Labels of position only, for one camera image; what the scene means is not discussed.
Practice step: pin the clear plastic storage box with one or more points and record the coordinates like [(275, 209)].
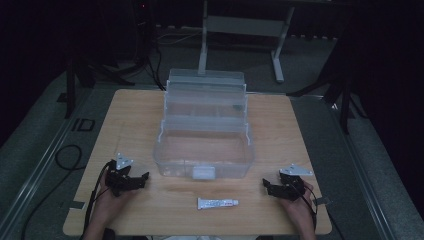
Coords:
[(203, 156)]

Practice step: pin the dark equipment with red light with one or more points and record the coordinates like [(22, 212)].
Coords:
[(141, 20)]

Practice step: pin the black tripod stand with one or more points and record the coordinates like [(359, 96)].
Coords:
[(343, 96), (78, 80)]

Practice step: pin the grey metal desk frame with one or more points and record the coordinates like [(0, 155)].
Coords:
[(241, 26)]

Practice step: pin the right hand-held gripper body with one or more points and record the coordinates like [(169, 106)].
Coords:
[(291, 188)]

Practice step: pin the person's right hand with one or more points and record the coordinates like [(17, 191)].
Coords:
[(301, 210)]

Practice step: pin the grey tape piece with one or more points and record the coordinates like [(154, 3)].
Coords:
[(77, 205), (322, 200)]

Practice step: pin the person's left hand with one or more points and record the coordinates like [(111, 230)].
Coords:
[(108, 205)]

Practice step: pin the white tube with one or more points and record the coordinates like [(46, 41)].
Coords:
[(215, 203)]

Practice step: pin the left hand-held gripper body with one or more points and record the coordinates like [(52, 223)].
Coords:
[(121, 180)]

